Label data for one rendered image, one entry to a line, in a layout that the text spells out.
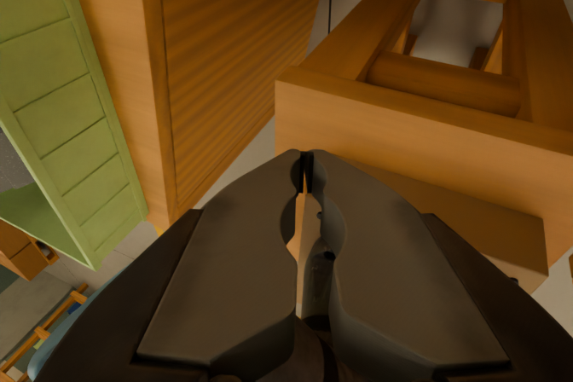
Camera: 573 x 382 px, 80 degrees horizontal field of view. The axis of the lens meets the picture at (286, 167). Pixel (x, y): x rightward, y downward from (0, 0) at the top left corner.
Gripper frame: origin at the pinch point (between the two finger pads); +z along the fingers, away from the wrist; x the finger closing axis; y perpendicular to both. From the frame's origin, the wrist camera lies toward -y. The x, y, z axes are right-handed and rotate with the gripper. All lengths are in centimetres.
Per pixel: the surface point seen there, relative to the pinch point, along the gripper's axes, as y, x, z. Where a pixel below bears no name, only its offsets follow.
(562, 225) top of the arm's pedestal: 14.9, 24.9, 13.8
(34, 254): 342, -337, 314
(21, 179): 34, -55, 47
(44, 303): 490, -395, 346
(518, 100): 7.1, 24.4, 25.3
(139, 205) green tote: 43, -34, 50
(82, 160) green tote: 25, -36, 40
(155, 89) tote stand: 12.8, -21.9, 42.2
